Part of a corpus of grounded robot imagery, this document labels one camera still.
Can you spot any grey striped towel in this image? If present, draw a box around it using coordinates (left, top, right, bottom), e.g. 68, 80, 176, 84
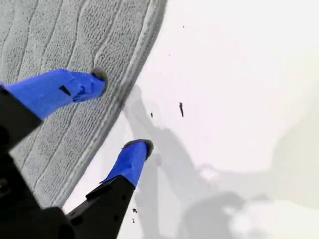
0, 0, 168, 209

